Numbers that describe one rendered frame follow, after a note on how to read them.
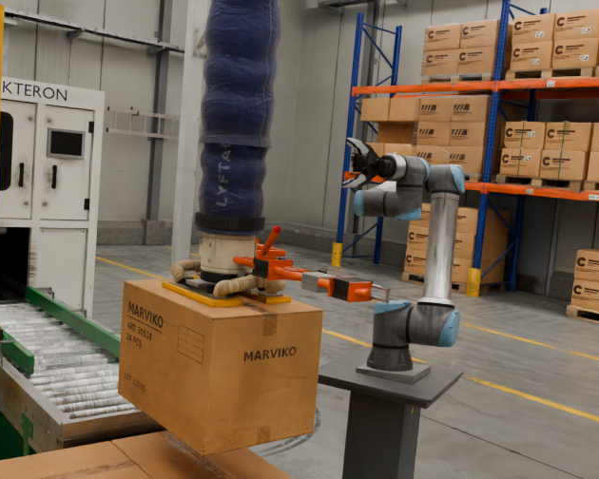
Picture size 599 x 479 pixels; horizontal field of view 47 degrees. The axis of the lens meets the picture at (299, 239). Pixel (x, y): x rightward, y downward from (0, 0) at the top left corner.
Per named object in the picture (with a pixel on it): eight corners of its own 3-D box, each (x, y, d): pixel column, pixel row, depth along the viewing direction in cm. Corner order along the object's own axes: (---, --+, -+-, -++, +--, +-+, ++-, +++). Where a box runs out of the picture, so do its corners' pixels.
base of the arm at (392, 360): (372, 359, 297) (373, 336, 296) (416, 364, 290) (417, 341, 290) (361, 368, 279) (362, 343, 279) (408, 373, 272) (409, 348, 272)
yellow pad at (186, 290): (161, 287, 231) (162, 273, 230) (187, 286, 237) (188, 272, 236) (213, 308, 204) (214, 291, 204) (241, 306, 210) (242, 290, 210)
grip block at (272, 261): (250, 276, 206) (251, 256, 205) (276, 275, 212) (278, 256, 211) (266, 280, 199) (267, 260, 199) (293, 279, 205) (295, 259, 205)
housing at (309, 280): (299, 288, 190) (300, 272, 189) (318, 287, 194) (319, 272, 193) (316, 293, 184) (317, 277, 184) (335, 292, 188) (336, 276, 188)
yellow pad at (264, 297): (210, 285, 242) (211, 271, 242) (234, 284, 248) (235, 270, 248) (265, 304, 216) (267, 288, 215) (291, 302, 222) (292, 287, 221)
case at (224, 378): (117, 392, 241) (123, 280, 237) (215, 379, 266) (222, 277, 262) (203, 457, 194) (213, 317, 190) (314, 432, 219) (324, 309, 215)
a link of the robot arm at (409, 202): (392, 220, 242) (394, 185, 242) (424, 221, 237) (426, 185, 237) (384, 220, 234) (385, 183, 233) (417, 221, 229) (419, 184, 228)
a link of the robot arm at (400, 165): (404, 182, 227) (407, 152, 226) (394, 182, 224) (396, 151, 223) (385, 181, 234) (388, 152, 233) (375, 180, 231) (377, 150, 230)
